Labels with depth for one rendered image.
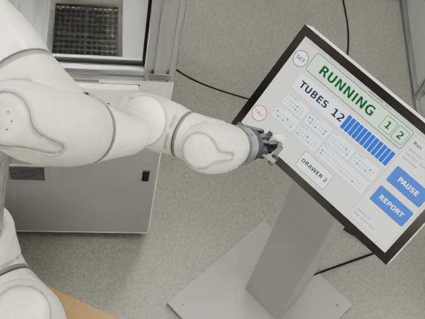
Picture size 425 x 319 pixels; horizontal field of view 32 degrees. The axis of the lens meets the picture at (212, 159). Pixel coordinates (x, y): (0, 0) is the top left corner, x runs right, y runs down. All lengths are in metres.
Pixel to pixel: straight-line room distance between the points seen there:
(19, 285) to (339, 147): 0.81
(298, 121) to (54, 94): 0.95
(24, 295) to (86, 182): 1.00
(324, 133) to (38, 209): 1.13
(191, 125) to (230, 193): 1.44
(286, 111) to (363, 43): 1.76
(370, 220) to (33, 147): 1.01
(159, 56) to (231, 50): 1.48
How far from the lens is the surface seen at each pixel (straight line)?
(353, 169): 1.78
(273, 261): 2.40
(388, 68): 3.50
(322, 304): 2.74
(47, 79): 0.99
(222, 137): 1.44
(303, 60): 1.82
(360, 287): 2.86
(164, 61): 1.90
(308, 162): 1.82
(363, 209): 1.79
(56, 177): 2.37
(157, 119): 1.49
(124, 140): 1.11
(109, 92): 1.97
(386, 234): 1.78
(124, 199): 2.48
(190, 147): 1.43
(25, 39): 1.04
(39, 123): 0.95
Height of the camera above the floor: 2.47
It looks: 56 degrees down
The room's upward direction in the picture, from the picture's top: 15 degrees clockwise
